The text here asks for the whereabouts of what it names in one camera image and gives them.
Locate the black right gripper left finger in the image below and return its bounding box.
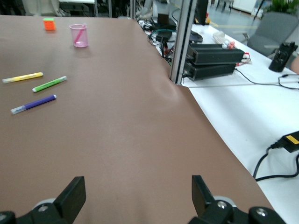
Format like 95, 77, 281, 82
0, 176, 86, 224

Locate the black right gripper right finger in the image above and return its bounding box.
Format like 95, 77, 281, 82
189, 175, 287, 224

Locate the brown table cover sheet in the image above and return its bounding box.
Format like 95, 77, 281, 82
0, 14, 288, 224

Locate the black power adapter yellow label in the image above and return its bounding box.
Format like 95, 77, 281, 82
277, 130, 299, 154

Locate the purple marker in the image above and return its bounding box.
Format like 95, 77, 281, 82
10, 94, 57, 115

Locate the green marker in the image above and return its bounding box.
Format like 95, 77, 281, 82
32, 75, 68, 92

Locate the yellow marker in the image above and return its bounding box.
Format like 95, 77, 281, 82
2, 72, 44, 84

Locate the black power supply box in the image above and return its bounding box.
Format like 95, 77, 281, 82
188, 43, 245, 65
183, 62, 237, 82

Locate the pink mesh cup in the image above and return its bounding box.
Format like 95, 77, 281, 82
69, 23, 89, 48

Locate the white plastic part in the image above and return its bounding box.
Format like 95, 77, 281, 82
212, 31, 228, 45

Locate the colourful puzzle cube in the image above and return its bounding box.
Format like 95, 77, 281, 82
43, 17, 57, 31

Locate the grey office chair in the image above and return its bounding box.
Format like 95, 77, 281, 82
242, 11, 299, 58

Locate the black box device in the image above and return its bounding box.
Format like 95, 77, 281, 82
157, 13, 177, 26

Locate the green plant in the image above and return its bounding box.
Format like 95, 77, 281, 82
266, 0, 299, 14

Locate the thick black adapter cable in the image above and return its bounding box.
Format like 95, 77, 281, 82
253, 142, 299, 182

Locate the thin black cable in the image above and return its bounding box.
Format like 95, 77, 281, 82
233, 67, 299, 90

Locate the aluminium camera post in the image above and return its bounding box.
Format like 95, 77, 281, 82
170, 0, 197, 85

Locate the black cable bundle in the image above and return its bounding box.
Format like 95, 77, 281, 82
136, 16, 178, 63

